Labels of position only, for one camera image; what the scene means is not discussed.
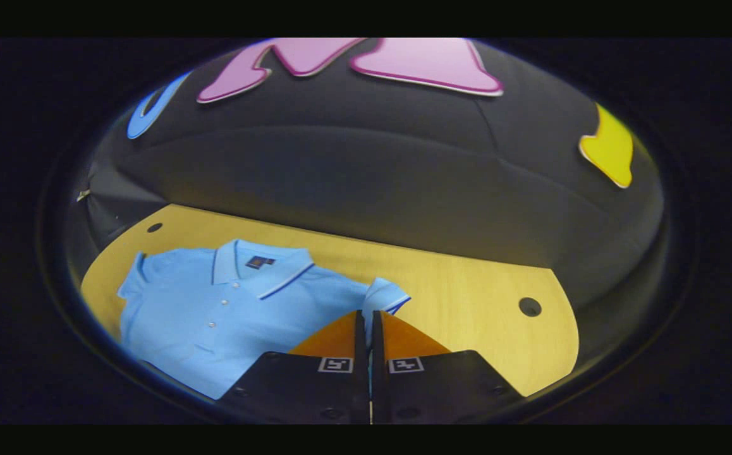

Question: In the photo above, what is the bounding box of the light blue T-shirt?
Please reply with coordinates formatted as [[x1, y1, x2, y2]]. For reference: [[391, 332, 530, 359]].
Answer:
[[118, 238, 412, 401]]

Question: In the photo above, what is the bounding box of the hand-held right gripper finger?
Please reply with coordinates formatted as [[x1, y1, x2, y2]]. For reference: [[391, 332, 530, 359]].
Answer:
[[371, 310, 525, 425], [217, 310, 370, 425]]

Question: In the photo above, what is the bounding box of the black backdrop cloth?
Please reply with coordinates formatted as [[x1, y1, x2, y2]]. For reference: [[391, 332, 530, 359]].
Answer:
[[66, 38, 665, 332]]

